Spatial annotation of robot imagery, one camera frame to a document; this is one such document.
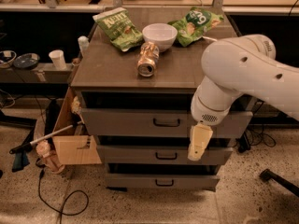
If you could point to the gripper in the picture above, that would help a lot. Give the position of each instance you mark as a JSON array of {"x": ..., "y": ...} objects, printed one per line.
[{"x": 203, "y": 113}]

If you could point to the grey top drawer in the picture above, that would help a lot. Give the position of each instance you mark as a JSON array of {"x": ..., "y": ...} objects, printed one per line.
[{"x": 157, "y": 123}]

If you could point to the grey drawer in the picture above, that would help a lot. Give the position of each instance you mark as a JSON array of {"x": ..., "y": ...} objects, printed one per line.
[
  {"x": 157, "y": 123},
  {"x": 162, "y": 181},
  {"x": 161, "y": 155}
]

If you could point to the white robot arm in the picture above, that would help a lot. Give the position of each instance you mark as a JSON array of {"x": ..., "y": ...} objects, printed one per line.
[{"x": 233, "y": 67}]

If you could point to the grey drawer cabinet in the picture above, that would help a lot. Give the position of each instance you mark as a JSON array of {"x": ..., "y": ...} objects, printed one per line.
[{"x": 108, "y": 78}]

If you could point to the grey bottom drawer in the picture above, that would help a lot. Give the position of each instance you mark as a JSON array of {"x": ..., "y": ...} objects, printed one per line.
[{"x": 162, "y": 181}]

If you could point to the grey middle drawer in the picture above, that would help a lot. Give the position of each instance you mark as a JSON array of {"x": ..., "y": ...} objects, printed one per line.
[{"x": 161, "y": 155}]

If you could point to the black chair leg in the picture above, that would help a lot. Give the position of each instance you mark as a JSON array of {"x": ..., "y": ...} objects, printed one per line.
[{"x": 266, "y": 175}]

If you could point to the crushed gold soda can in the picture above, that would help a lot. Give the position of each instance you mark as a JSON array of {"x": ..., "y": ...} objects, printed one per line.
[{"x": 148, "y": 58}]

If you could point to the white bowl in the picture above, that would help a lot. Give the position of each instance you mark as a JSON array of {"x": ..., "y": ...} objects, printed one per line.
[{"x": 161, "y": 34}]

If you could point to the green chip bag right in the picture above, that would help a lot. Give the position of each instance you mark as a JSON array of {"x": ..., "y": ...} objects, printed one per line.
[{"x": 195, "y": 24}]

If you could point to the green chip bag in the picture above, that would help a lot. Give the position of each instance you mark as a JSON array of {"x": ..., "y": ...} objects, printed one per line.
[
  {"x": 117, "y": 25},
  {"x": 195, "y": 24}
]

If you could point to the cardboard box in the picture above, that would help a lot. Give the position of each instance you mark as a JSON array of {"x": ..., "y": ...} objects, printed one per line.
[{"x": 74, "y": 145}]

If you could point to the green chip bag left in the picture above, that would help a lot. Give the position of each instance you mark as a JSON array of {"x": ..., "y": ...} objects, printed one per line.
[{"x": 117, "y": 25}]

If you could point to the white paper cup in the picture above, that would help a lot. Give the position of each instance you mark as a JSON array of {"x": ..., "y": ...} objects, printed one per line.
[{"x": 57, "y": 57}]

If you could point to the low grey shelf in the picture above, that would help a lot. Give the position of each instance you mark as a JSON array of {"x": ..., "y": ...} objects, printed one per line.
[{"x": 43, "y": 73}]

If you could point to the grabber stick tool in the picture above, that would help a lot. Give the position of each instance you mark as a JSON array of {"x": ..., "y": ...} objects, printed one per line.
[{"x": 30, "y": 144}]

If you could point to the patterned bowl on shelf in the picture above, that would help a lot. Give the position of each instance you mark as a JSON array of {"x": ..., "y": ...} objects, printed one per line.
[{"x": 7, "y": 58}]

